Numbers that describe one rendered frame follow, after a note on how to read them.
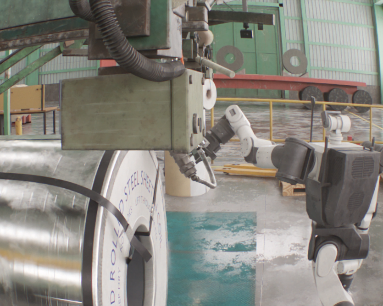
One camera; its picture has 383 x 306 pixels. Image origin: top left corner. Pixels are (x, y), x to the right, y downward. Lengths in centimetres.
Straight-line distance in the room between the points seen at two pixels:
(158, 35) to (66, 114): 21
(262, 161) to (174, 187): 483
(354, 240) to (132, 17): 154
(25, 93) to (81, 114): 1104
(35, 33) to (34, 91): 1044
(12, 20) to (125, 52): 81
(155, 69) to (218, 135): 166
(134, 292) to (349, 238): 98
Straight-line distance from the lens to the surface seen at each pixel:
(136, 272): 225
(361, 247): 203
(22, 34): 130
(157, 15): 66
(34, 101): 1170
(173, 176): 672
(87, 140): 78
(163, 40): 65
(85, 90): 77
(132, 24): 64
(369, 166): 184
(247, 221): 559
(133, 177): 184
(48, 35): 125
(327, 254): 197
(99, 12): 52
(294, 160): 179
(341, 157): 177
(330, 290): 209
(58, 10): 125
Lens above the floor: 158
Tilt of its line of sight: 9 degrees down
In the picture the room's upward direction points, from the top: 1 degrees counter-clockwise
